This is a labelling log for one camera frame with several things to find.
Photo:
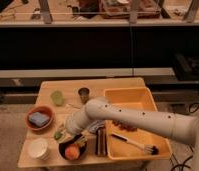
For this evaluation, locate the orange bowl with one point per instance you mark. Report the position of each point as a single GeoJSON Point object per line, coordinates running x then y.
{"type": "Point", "coordinates": [44, 110]}

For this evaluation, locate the dark metal cup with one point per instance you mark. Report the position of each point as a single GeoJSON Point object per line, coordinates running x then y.
{"type": "Point", "coordinates": [84, 94]}

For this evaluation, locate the dark brown rectangular block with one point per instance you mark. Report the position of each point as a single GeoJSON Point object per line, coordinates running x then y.
{"type": "Point", "coordinates": [101, 148]}

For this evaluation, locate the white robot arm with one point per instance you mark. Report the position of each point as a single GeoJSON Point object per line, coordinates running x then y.
{"type": "Point", "coordinates": [181, 128]}

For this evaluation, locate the yellow banana toy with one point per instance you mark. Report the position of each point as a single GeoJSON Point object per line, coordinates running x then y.
{"type": "Point", "coordinates": [81, 141]}

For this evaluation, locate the black bristle brush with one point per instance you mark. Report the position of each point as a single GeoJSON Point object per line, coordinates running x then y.
{"type": "Point", "coordinates": [148, 149]}

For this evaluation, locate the green pepper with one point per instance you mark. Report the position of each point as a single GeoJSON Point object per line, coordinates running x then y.
{"type": "Point", "coordinates": [58, 135]}

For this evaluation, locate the grey blue cloth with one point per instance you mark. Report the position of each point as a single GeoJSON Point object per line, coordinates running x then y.
{"type": "Point", "coordinates": [93, 127]}

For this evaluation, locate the orange peach fruit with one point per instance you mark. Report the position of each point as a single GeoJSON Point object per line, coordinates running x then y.
{"type": "Point", "coordinates": [72, 152]}

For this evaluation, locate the yellow plastic tray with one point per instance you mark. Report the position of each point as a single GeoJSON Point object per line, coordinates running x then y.
{"type": "Point", "coordinates": [118, 150]}

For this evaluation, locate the light green cup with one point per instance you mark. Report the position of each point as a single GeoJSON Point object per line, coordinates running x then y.
{"type": "Point", "coordinates": [57, 98]}

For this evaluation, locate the white cup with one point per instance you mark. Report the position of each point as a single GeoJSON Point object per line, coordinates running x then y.
{"type": "Point", "coordinates": [38, 149]}

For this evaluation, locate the small metal spoon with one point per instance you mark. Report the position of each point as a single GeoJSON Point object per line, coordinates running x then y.
{"type": "Point", "coordinates": [73, 106]}

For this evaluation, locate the brown dried food pile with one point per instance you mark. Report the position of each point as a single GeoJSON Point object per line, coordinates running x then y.
{"type": "Point", "coordinates": [123, 126]}

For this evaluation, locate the blue sponge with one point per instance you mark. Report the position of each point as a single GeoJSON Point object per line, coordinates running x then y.
{"type": "Point", "coordinates": [39, 119]}

